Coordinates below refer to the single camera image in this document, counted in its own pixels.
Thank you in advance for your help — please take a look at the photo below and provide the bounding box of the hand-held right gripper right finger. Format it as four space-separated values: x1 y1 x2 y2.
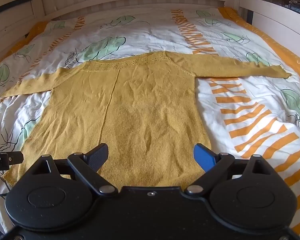
184 144 278 196

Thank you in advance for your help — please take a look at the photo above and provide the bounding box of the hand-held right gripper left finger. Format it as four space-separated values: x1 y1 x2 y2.
27 143 115 196

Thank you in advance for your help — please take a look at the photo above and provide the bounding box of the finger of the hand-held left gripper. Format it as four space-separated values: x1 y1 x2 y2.
7 151 24 166

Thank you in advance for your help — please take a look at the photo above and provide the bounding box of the mustard yellow knit sweater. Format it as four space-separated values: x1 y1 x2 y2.
0 51 292 191

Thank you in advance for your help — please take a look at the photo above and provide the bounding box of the white leaf and stripe duvet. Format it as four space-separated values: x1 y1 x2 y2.
0 7 300 233

